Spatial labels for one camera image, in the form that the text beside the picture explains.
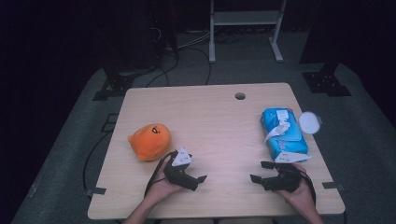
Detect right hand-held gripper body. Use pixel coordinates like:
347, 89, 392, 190
262, 151, 312, 193

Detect white floor cables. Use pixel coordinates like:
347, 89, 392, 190
177, 29, 213, 50

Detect white round lid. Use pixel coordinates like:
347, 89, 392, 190
298, 111, 322, 135

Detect right hand-held gripper black cable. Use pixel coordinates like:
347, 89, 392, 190
298, 170, 318, 206

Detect white wet wipe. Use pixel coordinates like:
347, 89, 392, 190
264, 117, 292, 144

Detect black stand base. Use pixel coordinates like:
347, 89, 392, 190
92, 66, 157, 102
302, 60, 353, 97

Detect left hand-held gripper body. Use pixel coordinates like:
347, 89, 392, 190
163, 147, 200, 191

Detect white metal stand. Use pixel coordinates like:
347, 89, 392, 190
208, 0, 288, 64

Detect orange plush toy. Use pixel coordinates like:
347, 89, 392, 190
127, 123, 172, 162

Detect black floor cable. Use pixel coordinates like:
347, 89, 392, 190
185, 46, 213, 86
146, 50, 180, 88

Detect person's left hand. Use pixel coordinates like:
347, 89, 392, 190
144, 170, 185, 203

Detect hand-held gripper black cable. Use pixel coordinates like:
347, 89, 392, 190
298, 170, 318, 206
144, 150, 179, 198

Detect thin black table cable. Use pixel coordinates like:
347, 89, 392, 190
82, 132, 111, 192

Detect black floor tape outline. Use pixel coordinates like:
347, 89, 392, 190
101, 113, 120, 133

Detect left hand-held gripper black cable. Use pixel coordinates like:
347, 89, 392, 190
144, 150, 179, 198

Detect person's right hand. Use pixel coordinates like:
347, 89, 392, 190
275, 163, 316, 216

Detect blue wet wipe pack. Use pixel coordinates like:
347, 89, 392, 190
261, 107, 310, 163

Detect black tape strip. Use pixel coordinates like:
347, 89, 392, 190
321, 181, 346, 191
85, 187, 107, 197

